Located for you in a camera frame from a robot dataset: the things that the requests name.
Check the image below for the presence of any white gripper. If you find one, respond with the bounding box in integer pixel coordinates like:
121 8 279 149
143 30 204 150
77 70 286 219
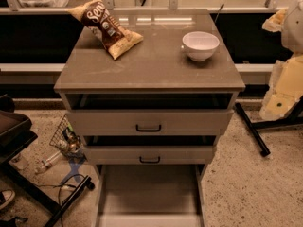
259 8 303 121

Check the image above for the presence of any brown chip bag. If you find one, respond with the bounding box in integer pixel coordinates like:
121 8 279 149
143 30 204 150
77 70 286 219
68 0 143 60

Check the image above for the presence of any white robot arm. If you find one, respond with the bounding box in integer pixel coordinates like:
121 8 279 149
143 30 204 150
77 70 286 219
259 0 303 121

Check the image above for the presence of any grey drawer cabinet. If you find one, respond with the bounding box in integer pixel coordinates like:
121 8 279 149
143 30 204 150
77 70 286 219
53 9 246 227

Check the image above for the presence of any open bottom drawer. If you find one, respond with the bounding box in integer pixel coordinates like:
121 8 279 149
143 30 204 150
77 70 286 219
92 165 207 227

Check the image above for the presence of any black stand leg right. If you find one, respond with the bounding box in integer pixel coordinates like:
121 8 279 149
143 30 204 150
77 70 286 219
235 97 303 157

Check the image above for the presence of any white ceramic bowl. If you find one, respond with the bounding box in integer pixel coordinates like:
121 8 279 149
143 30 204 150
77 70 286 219
181 31 220 61

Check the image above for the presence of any plastic bottle on floor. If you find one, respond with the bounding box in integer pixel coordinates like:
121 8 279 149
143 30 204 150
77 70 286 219
35 151 63 174

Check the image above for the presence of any shoe at left edge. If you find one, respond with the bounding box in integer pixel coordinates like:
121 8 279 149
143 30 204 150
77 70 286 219
0 189 15 210

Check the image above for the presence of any top drawer with black handle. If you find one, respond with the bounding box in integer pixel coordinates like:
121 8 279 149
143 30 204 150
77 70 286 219
66 110 233 136

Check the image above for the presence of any drawer with black handle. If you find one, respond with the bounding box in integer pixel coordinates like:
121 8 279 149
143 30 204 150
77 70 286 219
66 110 233 136
83 146 216 165

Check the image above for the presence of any middle drawer with black handle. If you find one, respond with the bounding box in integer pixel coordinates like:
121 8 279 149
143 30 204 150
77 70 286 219
83 146 216 165

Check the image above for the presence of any wire basket with items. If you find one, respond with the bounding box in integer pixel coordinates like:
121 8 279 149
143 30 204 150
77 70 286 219
49 115 84 159

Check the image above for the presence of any black cable on floor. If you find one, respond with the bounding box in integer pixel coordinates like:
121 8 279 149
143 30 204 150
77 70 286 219
33 173 86 227

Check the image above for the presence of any black cart frame left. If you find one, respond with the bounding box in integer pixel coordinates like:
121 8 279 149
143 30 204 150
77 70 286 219
0 94 96 227

